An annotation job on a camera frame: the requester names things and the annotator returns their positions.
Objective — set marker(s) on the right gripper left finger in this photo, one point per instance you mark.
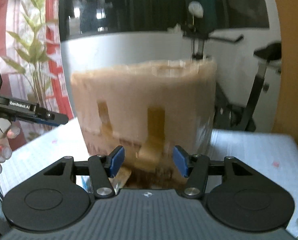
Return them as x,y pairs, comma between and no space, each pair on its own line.
103,167

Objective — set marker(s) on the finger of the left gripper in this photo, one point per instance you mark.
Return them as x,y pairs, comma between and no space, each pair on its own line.
45,114
41,121

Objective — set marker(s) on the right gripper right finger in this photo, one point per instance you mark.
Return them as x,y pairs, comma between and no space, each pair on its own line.
195,169

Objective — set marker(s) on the gold snack pack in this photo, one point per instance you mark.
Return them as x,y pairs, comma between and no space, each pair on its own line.
121,178

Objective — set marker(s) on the left hand gloved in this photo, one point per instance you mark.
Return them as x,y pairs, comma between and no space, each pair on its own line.
7,131

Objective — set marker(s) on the black exercise bike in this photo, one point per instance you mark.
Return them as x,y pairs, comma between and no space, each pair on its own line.
249,62

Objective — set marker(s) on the green bamboo plant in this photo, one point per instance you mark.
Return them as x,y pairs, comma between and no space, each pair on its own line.
28,56

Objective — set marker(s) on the red white curtain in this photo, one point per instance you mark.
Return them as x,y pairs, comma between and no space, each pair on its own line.
13,85

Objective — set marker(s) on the cardboard box with plastic liner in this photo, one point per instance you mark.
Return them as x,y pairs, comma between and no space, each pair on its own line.
148,108

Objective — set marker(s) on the dark window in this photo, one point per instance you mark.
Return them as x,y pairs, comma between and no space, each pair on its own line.
89,17

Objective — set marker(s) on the wooden door panel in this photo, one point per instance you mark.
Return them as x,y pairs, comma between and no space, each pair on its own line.
286,119

